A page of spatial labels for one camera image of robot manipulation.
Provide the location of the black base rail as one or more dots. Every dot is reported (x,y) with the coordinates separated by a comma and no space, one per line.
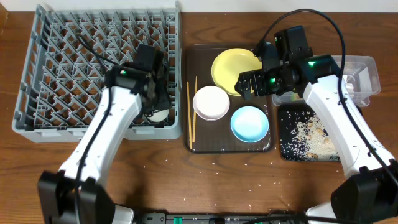
(164,218)

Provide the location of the wooden chopstick right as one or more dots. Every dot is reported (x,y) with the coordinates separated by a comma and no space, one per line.
(195,113)

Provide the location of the rice and nuts waste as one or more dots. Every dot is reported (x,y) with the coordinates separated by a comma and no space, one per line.
(311,137)

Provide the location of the pink bowl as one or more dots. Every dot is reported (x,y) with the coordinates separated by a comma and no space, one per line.
(211,103)

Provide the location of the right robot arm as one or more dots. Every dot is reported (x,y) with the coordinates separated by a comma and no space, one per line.
(369,192)

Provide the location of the yellow plate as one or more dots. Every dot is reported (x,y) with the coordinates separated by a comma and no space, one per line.
(229,64)

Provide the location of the wooden chopstick left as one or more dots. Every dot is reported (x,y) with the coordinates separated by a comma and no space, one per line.
(189,115)

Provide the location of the wooden chopstick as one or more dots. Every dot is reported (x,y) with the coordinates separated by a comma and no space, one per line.
(195,113)
(189,115)

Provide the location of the clear plastic bin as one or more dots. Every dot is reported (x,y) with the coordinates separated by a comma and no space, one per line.
(361,71)

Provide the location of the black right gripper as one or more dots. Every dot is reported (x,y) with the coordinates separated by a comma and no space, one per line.
(258,76)

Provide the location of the brown serving tray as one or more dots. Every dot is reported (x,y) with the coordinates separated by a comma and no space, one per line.
(216,137)

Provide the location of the grey dishwasher rack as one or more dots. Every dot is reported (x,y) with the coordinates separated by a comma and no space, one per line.
(61,82)

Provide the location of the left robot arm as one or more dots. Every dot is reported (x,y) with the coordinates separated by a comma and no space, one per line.
(76,193)

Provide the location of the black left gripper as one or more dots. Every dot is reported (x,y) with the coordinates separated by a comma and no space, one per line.
(158,101)

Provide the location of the white napkin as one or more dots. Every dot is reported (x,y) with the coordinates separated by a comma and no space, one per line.
(350,89)

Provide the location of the light blue bowl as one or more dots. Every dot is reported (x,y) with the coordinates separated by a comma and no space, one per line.
(249,124)

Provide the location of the light green cup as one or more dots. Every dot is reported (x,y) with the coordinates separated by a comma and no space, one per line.
(158,116)

